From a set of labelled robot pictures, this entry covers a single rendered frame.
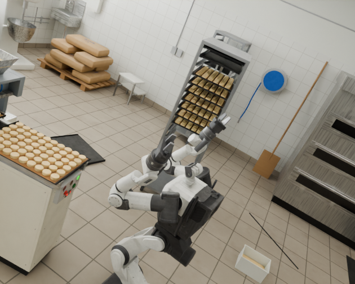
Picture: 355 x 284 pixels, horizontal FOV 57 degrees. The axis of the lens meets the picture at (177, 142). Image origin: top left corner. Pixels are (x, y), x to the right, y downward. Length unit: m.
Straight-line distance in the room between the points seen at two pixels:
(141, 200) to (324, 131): 3.35
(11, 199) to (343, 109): 3.81
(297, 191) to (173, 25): 3.48
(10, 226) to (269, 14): 4.63
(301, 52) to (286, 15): 0.61
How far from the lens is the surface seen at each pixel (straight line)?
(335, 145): 4.69
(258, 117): 5.72
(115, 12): 6.69
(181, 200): 1.75
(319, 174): 4.81
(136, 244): 2.18
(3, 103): 2.79
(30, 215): 2.33
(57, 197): 2.20
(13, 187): 2.30
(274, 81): 5.46
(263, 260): 3.67
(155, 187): 3.71
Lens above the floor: 2.15
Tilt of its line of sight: 24 degrees down
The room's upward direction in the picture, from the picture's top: 24 degrees clockwise
